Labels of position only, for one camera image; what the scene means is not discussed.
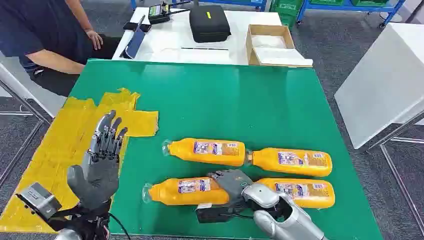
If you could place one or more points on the green plastic crate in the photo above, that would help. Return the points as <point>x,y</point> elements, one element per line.
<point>286,11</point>

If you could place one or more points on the black zip case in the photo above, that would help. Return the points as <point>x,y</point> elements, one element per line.
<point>208,24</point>

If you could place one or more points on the grey side table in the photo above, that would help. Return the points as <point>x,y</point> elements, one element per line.
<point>36,96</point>

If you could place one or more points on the metal table legs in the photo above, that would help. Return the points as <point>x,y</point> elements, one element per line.
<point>394,165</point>

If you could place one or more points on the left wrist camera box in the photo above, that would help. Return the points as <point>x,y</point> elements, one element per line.
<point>39,200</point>

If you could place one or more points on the cardboard box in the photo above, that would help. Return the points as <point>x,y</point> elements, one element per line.
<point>250,43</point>

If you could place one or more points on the small white foam pad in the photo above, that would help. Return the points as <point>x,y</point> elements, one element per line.
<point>268,41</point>

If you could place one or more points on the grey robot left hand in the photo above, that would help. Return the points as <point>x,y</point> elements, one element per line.
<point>97,180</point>

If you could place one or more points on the large white foam pad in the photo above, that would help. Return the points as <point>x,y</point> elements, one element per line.
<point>281,57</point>

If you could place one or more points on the yellow sheet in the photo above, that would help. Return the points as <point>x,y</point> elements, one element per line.
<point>56,145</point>

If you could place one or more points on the metal frame of side table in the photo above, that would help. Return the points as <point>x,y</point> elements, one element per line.
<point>23,109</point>

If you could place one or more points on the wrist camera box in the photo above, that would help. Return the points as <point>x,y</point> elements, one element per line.
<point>39,200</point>
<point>208,215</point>

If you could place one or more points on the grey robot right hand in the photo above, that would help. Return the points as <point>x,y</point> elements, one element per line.
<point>232,182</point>

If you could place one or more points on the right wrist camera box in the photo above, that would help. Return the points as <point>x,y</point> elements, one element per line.
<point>208,215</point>

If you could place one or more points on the orange drink bottle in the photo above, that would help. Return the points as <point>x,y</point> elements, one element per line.
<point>265,162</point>
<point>165,195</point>
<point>185,153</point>
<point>318,198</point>

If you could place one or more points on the person's left hand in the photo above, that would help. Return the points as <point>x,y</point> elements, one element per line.
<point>95,39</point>

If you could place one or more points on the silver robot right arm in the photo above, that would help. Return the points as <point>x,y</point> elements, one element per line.
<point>291,225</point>

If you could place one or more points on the white table with items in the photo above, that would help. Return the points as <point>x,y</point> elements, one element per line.
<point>172,39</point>

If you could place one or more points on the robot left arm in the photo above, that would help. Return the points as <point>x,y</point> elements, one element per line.
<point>89,225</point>

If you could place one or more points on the black phone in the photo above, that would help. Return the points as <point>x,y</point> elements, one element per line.
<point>129,26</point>

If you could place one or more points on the blue shelf rack with wheels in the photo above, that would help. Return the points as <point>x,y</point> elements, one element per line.
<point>348,6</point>

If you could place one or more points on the dark blue tablet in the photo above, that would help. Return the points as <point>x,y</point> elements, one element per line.
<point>135,43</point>

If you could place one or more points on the person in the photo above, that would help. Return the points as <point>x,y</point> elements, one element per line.
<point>39,30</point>

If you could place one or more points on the black handheld radio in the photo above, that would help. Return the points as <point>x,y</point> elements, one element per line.
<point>159,15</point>

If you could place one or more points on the blue metal rack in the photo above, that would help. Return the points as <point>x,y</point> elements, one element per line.
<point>232,2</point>

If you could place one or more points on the bare white table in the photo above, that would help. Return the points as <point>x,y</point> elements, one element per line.
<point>381,82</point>

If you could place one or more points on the green table mat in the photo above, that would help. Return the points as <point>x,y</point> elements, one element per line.
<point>232,106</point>

